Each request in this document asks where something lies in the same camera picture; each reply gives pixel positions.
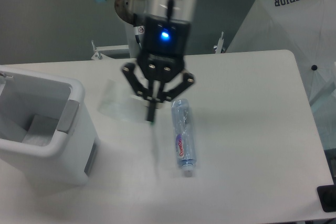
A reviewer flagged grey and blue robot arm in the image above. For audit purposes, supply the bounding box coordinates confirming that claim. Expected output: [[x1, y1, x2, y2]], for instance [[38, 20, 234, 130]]
[[96, 0, 197, 122]]

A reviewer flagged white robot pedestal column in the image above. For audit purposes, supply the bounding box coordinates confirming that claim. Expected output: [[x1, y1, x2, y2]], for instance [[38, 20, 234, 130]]
[[114, 0, 147, 48]]

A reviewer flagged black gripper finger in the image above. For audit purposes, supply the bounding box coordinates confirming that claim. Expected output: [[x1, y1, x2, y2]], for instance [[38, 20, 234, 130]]
[[120, 61, 158, 125], [154, 71, 195, 103]]

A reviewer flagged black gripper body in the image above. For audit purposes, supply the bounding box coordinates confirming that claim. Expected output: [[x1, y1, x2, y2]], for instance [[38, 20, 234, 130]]
[[137, 15, 191, 83]]

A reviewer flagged black device at table edge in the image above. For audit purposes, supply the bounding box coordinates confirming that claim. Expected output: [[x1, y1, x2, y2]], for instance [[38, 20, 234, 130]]
[[317, 185, 335, 212]]

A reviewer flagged white paper bag green stripe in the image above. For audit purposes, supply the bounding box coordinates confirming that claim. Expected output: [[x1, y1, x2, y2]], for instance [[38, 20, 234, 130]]
[[97, 79, 149, 123]]

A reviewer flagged white metal base frame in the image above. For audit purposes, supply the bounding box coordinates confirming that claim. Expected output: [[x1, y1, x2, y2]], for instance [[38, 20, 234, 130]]
[[90, 31, 227, 60]]

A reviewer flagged clear plastic water bottle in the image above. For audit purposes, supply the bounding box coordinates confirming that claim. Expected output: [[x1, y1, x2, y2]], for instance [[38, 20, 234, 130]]
[[171, 99, 197, 177]]

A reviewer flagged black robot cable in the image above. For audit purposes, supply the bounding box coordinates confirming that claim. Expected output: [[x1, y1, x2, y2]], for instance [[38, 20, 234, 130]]
[[132, 13, 146, 58]]

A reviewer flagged white plastic trash can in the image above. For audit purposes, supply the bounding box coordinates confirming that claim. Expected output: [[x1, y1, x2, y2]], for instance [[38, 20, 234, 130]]
[[1, 66, 99, 185]]

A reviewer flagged white Superior umbrella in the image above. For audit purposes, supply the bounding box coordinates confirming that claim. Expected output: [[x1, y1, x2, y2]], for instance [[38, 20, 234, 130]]
[[227, 0, 335, 100]]

